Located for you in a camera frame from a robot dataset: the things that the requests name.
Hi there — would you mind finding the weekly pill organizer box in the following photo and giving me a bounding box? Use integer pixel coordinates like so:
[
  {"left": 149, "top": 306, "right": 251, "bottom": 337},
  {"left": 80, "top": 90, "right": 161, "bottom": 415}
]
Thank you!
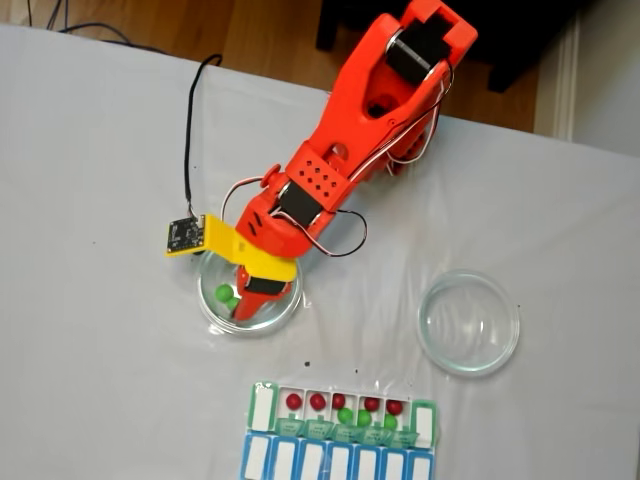
[{"left": 238, "top": 380, "right": 440, "bottom": 480}]

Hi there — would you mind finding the clear glass bowl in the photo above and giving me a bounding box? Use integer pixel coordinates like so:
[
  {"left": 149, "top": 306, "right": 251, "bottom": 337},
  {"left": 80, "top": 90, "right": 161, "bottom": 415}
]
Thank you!
[
  {"left": 196, "top": 227, "right": 305, "bottom": 335},
  {"left": 416, "top": 269, "right": 520, "bottom": 377}
]

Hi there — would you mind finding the white table cloth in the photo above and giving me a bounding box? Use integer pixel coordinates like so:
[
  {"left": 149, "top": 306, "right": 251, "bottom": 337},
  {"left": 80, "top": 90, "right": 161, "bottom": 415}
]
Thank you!
[{"left": 0, "top": 24, "right": 640, "bottom": 480}]

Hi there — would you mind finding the dark wooden furniture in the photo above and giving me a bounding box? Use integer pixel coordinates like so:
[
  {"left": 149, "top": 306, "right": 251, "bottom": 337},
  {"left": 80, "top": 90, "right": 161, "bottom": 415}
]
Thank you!
[{"left": 314, "top": 0, "right": 601, "bottom": 94}]

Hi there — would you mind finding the white door trim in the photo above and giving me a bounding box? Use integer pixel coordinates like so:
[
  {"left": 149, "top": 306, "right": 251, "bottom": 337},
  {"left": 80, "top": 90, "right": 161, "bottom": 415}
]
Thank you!
[{"left": 549, "top": 19, "right": 582, "bottom": 144}]

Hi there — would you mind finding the white gripper servo wire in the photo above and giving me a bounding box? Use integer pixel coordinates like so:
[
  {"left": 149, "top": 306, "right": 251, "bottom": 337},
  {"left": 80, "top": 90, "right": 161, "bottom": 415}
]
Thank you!
[{"left": 221, "top": 177, "right": 265, "bottom": 222}]

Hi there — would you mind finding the camera board on yellow mount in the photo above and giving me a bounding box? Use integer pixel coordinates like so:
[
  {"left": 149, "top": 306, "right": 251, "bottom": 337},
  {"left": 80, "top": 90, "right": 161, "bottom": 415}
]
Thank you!
[{"left": 164, "top": 214, "right": 240, "bottom": 260}]

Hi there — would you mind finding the black camera cable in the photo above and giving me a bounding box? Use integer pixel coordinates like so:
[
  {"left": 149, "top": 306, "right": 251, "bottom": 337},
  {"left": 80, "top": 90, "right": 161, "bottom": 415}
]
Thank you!
[{"left": 182, "top": 53, "right": 224, "bottom": 220}]

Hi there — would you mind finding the black floor cable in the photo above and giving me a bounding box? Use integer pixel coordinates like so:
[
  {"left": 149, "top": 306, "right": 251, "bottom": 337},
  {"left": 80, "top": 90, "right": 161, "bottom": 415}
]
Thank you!
[{"left": 58, "top": 22, "right": 169, "bottom": 55}]

